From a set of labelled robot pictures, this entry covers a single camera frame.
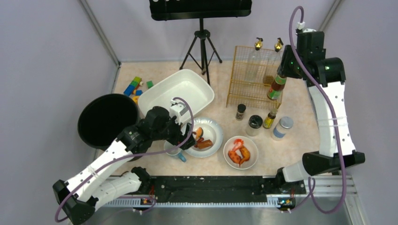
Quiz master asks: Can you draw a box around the brown sausage roll toy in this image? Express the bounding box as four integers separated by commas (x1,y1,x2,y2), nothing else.
198,140,213,149

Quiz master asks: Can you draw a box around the small yellow oil bottle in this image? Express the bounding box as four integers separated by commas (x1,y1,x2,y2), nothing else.
263,108,278,129

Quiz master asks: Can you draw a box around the white rectangular basin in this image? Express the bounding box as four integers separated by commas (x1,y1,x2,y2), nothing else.
138,69,214,118

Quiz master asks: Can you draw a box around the black tripod stand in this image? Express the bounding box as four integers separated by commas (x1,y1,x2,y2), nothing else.
179,18,223,85

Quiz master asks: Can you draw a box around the fried chicken piece toy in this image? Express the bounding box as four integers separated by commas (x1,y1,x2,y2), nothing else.
228,150,242,165

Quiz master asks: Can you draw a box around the gold wire rack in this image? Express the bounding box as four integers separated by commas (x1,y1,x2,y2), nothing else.
227,45,283,109

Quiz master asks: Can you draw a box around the black lid glass jar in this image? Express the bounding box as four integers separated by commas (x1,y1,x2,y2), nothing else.
245,115,263,136

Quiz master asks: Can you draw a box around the clear glass oil bottle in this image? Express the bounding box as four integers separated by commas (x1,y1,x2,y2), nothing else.
245,37,263,82

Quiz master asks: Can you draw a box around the glass bottle brown liquid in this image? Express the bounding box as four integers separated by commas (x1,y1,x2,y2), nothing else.
262,37,283,85

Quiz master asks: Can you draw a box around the small black spice shaker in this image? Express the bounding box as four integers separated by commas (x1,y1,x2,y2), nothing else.
235,104,246,121

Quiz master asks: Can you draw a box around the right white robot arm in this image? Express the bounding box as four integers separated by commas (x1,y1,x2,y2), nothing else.
276,29,366,188

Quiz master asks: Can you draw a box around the silver lid blue label jar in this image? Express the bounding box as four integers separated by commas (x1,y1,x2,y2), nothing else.
271,116,294,141

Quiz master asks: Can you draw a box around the white floral bowl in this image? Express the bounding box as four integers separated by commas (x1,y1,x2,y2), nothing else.
223,136,259,170

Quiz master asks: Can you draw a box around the black round bin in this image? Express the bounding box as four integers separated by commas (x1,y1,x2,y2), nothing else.
77,93,140,150

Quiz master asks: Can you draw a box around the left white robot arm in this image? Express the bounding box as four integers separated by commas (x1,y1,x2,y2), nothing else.
53,101,195,225

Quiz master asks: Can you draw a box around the fried chicken wing toy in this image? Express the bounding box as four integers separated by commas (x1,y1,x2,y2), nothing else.
239,146,251,166

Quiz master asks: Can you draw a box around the black panel on tripod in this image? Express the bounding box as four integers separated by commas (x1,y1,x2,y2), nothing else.
149,0,253,21

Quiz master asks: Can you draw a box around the salmon slice toy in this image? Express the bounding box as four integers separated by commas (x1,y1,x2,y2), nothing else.
195,127,204,140

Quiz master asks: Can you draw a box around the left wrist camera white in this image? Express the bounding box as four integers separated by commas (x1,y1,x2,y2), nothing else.
169,102,190,124

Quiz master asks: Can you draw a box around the white mug blue handle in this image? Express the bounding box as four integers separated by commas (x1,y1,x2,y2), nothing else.
164,141,186,163

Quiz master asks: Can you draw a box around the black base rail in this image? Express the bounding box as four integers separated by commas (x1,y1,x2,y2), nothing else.
131,176,306,208

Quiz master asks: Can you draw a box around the white fluted plate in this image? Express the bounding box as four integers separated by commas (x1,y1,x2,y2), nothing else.
184,117,223,158

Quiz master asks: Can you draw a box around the red shrimp toy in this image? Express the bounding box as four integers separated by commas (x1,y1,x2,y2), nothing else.
232,139,244,151

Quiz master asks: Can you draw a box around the colourful toy block stack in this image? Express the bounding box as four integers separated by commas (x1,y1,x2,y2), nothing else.
123,76,143,96

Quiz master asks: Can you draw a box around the green toy block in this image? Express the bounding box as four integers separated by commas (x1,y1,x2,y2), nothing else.
146,81,153,89

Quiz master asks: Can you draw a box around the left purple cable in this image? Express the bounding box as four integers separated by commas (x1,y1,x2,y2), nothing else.
54,97,195,223

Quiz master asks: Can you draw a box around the red sauce bottle yellow cap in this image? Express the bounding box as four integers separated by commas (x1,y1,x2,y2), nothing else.
267,75,287,100

